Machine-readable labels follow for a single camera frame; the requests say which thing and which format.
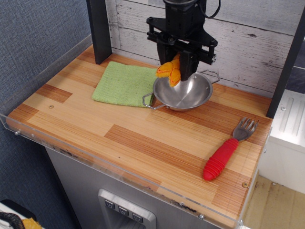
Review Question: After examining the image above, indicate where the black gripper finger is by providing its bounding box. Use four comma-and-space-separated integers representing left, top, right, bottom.
157, 41, 178, 65
180, 50, 200, 82

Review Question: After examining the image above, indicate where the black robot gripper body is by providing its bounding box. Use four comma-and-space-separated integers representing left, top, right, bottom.
146, 0, 218, 65

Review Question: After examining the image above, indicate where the green microfibre cloth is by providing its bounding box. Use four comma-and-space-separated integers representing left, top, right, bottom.
91, 61, 156, 107

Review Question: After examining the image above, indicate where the white ribbed appliance top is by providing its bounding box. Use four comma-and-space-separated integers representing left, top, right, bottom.
258, 90, 305, 193

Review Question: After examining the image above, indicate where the black vertical post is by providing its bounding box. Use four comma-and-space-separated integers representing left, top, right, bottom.
266, 10, 305, 118
86, 0, 112, 64

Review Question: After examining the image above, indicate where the clear acrylic table guard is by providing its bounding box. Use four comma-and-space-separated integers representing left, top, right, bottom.
0, 36, 271, 229

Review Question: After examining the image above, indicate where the grey cabinet with dispenser panel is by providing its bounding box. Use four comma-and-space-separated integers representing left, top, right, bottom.
46, 148, 217, 229

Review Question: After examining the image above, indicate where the red-handled grey toy fork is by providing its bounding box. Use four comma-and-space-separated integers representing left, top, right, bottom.
203, 117, 258, 181

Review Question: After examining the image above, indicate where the black hose with yellow object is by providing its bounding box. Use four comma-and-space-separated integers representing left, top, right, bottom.
0, 199, 41, 229

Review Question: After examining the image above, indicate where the small steel two-handled bowl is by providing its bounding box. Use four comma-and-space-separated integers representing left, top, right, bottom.
142, 70, 220, 112

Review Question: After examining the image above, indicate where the black left vertical post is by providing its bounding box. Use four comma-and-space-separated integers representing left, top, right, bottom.
86, 0, 112, 64

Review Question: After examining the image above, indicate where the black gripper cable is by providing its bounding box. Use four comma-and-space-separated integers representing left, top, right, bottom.
195, 0, 221, 19

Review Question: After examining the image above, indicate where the black right vertical post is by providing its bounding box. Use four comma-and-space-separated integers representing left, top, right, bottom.
266, 10, 305, 118

